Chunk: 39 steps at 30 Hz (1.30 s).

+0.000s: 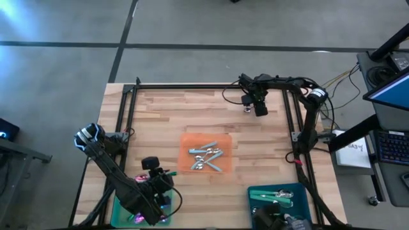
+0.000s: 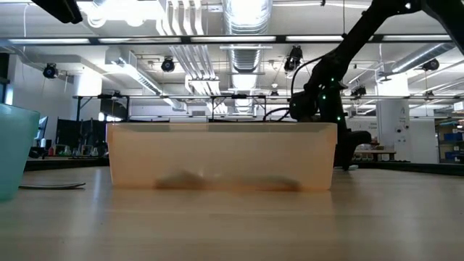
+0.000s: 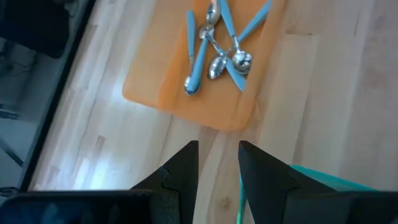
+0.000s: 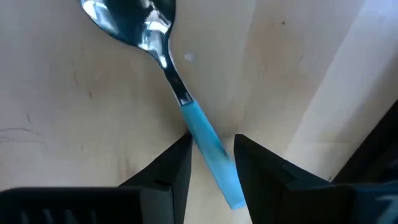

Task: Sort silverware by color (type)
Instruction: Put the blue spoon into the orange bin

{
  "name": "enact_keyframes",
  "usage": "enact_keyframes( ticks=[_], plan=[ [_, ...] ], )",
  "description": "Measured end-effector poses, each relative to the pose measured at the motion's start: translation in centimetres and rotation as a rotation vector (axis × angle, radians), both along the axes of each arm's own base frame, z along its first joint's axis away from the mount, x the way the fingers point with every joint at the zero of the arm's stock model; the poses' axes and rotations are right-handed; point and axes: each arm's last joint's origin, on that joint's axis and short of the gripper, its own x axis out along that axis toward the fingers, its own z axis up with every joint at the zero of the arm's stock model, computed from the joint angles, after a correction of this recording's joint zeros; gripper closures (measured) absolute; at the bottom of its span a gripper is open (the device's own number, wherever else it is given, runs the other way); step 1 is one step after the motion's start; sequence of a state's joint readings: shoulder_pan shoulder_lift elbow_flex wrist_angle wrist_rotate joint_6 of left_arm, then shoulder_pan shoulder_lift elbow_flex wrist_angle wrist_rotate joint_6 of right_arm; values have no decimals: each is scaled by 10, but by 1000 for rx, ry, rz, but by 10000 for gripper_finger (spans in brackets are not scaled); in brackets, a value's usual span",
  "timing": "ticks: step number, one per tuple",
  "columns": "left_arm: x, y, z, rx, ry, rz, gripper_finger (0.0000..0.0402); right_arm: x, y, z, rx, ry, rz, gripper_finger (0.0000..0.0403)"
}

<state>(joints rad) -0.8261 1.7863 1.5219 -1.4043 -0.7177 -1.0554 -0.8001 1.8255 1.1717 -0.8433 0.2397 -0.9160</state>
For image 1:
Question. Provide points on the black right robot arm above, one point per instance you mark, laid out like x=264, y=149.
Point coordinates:
x=308, y=127

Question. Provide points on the black aluminium table frame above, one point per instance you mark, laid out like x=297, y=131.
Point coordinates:
x=191, y=86

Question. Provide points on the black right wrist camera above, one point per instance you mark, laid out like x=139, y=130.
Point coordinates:
x=261, y=109

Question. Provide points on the black computer with blue lights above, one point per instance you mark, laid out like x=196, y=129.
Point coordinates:
x=8, y=127

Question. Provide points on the black keyboard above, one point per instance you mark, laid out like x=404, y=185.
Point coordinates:
x=394, y=147

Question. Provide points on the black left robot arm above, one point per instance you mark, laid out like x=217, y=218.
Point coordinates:
x=112, y=172

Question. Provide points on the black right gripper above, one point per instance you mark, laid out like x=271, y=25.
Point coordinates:
x=255, y=87

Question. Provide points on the grey desk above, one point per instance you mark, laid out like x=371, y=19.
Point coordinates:
x=393, y=119

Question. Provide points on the black monitor stand pole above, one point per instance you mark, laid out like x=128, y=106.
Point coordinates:
x=390, y=43

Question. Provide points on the dark teal plastic bin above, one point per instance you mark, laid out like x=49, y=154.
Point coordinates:
x=303, y=198

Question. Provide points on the white paper sheet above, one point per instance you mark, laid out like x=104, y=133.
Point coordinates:
x=354, y=156

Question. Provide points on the grey metal stand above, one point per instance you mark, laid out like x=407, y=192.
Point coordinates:
x=28, y=153

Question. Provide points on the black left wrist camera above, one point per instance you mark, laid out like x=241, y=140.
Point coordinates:
x=150, y=163

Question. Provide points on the black blurred object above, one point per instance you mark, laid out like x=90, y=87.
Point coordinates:
x=266, y=217

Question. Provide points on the monitor with blue screen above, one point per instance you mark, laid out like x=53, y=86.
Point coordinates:
x=393, y=92

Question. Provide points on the black power brick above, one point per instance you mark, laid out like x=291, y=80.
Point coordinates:
x=399, y=60

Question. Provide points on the black caster wheel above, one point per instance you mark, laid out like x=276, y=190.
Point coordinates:
x=373, y=200

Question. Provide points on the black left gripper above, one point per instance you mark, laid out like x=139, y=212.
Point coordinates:
x=159, y=185

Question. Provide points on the black stand base bar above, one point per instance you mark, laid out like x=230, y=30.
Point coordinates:
x=354, y=132

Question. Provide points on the light green plastic bin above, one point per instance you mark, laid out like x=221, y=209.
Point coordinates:
x=116, y=217

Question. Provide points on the orange translucent bin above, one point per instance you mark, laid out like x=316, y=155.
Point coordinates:
x=223, y=140

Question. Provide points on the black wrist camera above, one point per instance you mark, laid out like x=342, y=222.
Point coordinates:
x=261, y=109
x=150, y=163

